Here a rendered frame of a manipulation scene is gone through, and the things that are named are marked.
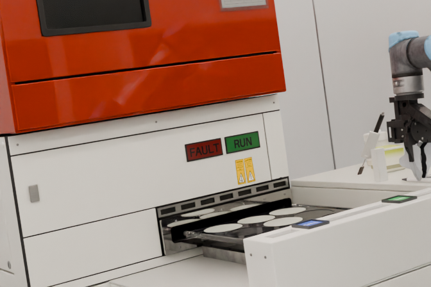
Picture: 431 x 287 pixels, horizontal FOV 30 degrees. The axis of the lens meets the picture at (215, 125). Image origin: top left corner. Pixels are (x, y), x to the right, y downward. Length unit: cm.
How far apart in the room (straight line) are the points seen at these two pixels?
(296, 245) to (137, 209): 63
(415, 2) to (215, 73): 298
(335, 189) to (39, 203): 79
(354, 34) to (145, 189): 271
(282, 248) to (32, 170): 69
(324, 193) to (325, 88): 223
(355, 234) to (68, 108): 75
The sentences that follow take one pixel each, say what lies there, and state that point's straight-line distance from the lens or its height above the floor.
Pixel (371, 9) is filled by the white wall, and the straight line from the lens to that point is 475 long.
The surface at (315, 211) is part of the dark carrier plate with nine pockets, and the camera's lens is 217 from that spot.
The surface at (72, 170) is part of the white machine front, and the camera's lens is 201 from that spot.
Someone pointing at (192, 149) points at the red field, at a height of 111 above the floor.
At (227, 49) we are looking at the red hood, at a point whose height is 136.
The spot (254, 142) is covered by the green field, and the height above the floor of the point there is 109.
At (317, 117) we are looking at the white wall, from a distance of 440.
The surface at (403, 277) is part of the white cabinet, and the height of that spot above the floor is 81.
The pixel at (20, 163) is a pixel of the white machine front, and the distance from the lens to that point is 197.
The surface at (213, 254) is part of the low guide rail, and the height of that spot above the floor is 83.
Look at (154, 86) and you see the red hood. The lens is 207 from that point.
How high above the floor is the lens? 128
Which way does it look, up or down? 3 degrees down
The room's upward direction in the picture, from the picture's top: 8 degrees counter-clockwise
